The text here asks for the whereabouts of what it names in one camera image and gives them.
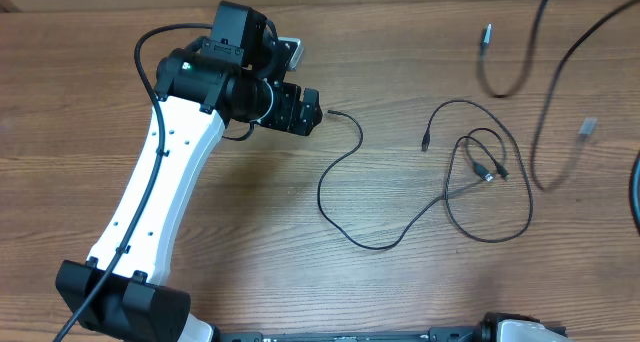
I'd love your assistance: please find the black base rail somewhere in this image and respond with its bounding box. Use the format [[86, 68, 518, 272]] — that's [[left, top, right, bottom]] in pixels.
[[212, 326, 477, 342]]

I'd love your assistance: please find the black USB cable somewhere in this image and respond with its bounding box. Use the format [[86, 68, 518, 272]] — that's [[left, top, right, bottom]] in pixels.
[[477, 0, 640, 193]]

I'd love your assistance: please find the black thin cable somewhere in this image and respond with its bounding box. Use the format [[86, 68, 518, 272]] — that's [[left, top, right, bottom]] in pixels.
[[316, 99, 534, 251]]

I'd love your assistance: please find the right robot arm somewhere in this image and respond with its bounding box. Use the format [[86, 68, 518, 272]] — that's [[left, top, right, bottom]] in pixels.
[[473, 312, 572, 342]]

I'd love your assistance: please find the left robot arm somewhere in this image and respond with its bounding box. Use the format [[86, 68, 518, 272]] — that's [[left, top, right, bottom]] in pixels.
[[55, 1, 323, 341]]

